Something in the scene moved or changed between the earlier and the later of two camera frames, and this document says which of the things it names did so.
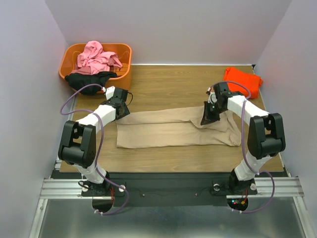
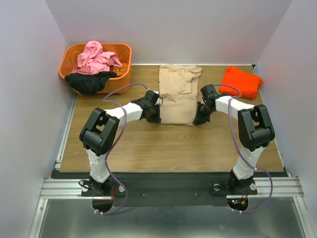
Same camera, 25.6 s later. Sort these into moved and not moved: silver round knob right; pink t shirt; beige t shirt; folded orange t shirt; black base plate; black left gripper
Moved: beige t shirt; black left gripper
Not moved: folded orange t shirt; pink t shirt; silver round knob right; black base plate
